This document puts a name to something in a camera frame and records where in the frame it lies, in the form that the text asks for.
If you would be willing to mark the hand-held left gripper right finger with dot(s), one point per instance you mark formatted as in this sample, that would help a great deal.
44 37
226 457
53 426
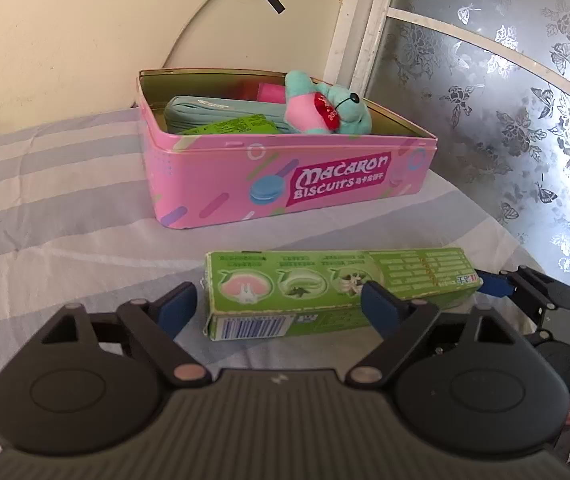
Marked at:
380 307

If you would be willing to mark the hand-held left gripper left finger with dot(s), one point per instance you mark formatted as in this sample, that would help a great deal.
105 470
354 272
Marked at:
175 307

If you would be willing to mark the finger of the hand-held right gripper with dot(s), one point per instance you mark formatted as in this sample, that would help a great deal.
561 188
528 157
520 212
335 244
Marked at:
495 284

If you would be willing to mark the long green carton box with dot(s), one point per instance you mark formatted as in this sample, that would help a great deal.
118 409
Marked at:
315 305

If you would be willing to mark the pink biscuit tin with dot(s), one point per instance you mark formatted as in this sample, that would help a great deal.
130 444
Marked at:
215 185

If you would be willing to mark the green snack packet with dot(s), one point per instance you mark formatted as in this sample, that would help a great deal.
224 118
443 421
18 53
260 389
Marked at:
245 125

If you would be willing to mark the teal pencil case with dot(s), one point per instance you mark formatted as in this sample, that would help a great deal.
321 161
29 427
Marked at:
205 110

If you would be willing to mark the teal plush bear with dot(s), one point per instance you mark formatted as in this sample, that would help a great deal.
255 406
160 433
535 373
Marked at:
310 110

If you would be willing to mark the pink packet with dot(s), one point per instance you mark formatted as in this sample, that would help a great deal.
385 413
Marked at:
271 92

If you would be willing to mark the striped bed sheet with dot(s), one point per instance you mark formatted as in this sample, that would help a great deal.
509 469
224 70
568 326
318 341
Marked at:
65 210

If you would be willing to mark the frosted floral window pane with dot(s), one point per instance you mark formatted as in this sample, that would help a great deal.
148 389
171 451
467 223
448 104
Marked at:
515 135

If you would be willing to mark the white window frame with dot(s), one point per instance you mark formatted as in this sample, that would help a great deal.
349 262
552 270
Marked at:
360 35

